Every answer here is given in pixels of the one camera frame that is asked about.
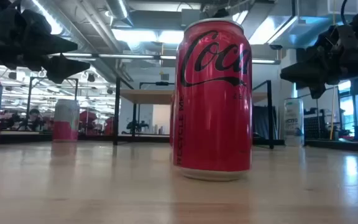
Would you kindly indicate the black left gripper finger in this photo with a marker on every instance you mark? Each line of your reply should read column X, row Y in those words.
column 48, row 42
column 62, row 68

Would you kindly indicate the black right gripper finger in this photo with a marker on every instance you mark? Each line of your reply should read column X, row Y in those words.
column 309, row 73
column 318, row 90

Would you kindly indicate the tall white Arctic can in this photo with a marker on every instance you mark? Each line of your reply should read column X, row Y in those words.
column 294, row 124

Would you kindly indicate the pink and white can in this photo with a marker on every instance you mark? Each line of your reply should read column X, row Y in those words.
column 65, row 130

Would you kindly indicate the red Coca-Cola Zero can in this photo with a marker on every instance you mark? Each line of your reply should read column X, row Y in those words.
column 213, row 124

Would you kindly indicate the black background robot arm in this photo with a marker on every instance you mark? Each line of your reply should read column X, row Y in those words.
column 137, row 126

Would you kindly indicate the black tripod stand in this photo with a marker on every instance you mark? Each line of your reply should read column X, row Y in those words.
column 317, row 118

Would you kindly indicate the black pegboard cart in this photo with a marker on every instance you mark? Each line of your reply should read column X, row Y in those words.
column 312, row 126

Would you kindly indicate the red fabric cover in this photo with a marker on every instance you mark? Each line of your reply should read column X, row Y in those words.
column 87, row 121

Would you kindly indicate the person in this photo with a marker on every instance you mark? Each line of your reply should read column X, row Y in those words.
column 33, row 119

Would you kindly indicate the long ceiling light bar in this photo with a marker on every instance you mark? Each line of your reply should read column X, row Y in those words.
column 120, row 56

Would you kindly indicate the black fabric panel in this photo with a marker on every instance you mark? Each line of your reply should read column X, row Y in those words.
column 261, row 123

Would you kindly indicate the black metal rig frame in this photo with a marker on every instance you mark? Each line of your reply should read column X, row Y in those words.
column 154, row 83
column 29, row 102

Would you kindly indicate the black aluminium table frame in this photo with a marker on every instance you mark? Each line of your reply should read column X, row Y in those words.
column 89, row 137

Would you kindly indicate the wooden shelf with black frame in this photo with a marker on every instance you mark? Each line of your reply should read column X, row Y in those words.
column 145, row 96

